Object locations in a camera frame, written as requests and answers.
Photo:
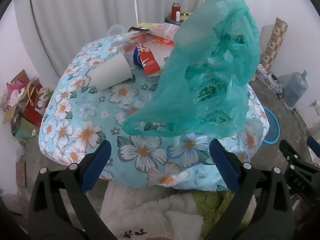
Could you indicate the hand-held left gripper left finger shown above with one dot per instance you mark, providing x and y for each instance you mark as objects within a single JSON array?
[{"x": 98, "y": 165}]

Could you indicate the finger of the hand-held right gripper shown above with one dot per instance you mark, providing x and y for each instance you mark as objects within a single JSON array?
[
  {"x": 314, "y": 146},
  {"x": 300, "y": 175}
]

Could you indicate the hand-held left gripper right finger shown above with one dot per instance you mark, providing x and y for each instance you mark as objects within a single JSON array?
[{"x": 223, "y": 166}]

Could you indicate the blue plastic basket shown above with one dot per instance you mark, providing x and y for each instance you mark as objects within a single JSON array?
[{"x": 271, "y": 127}]

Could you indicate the white paper cup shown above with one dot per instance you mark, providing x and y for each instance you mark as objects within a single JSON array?
[{"x": 110, "y": 73}]

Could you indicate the green plastic bag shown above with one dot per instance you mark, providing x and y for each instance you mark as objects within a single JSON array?
[{"x": 212, "y": 55}]

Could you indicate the red and white paper packet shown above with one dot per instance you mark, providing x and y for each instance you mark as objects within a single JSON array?
[{"x": 148, "y": 61}]

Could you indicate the green fluffy cloth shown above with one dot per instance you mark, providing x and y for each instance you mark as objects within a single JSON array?
[{"x": 212, "y": 205}]

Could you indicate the floral blue blanket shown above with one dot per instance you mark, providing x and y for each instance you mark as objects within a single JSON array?
[{"x": 140, "y": 152}]

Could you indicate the blue water jug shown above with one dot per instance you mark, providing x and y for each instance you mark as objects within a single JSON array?
[{"x": 295, "y": 90}]

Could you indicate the white fluffy blanket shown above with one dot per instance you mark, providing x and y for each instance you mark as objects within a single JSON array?
[{"x": 140, "y": 210}]

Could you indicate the red brick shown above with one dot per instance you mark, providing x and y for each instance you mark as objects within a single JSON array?
[{"x": 21, "y": 173}]

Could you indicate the green and gold box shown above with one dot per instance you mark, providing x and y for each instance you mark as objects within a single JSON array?
[{"x": 26, "y": 130}]

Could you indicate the red gift bag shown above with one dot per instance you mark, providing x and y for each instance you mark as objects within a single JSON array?
[{"x": 32, "y": 110}]

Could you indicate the metal bowl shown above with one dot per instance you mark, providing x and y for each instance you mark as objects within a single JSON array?
[{"x": 17, "y": 123}]

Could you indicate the patterned paper roll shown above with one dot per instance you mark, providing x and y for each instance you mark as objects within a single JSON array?
[{"x": 275, "y": 40}]

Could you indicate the clear bag with red print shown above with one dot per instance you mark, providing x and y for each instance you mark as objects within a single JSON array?
[{"x": 160, "y": 47}]

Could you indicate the clear plastic container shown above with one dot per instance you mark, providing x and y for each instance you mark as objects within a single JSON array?
[{"x": 116, "y": 30}]

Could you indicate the clear bag with pink print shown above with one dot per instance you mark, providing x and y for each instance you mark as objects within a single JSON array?
[{"x": 165, "y": 30}]

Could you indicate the white curtain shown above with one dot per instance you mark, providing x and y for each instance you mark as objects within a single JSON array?
[{"x": 75, "y": 17}]

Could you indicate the grey cabinet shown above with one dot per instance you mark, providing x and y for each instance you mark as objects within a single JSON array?
[{"x": 170, "y": 22}]

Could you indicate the yellow snack packets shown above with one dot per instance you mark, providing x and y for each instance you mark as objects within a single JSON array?
[{"x": 185, "y": 16}]

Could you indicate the small white bottle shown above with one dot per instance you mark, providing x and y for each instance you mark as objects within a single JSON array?
[{"x": 178, "y": 16}]

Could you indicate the red thermos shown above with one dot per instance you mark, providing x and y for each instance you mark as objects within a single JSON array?
[{"x": 173, "y": 10}]

